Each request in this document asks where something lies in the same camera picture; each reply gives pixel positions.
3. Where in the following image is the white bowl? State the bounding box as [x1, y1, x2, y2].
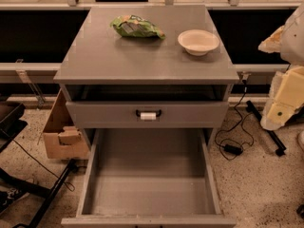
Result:
[178, 29, 219, 56]

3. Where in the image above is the black tray left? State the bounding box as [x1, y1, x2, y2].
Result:
[0, 102, 28, 153]

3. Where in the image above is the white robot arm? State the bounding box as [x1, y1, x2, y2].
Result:
[258, 5, 304, 130]

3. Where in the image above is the black stand leg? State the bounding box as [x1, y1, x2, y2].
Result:
[245, 100, 287, 157]
[12, 160, 78, 228]

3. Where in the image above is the patterned sneaker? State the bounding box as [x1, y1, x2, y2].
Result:
[0, 188, 29, 214]

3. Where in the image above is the black drawer handle with tape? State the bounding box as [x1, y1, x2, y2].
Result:
[136, 110, 162, 121]

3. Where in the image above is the black stand leg right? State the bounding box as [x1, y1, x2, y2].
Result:
[245, 100, 287, 157]

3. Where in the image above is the open grey middle drawer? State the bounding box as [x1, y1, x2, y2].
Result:
[62, 128, 236, 228]

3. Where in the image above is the closed grey top drawer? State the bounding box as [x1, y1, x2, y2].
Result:
[66, 102, 228, 128]

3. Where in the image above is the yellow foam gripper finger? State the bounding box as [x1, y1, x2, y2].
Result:
[258, 26, 284, 53]
[260, 66, 304, 130]

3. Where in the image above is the metal bracket left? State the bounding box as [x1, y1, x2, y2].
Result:
[16, 69, 46, 108]

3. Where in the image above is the cardboard box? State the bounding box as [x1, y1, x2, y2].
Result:
[43, 91, 90, 160]

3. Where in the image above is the black power adapter with cable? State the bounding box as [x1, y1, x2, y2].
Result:
[215, 80, 255, 161]

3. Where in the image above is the grey drawer cabinet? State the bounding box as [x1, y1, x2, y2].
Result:
[54, 5, 238, 144]

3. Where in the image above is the green rice chip bag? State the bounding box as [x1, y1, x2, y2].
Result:
[110, 15, 165, 39]

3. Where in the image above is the black stand leg left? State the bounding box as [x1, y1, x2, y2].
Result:
[12, 160, 78, 228]

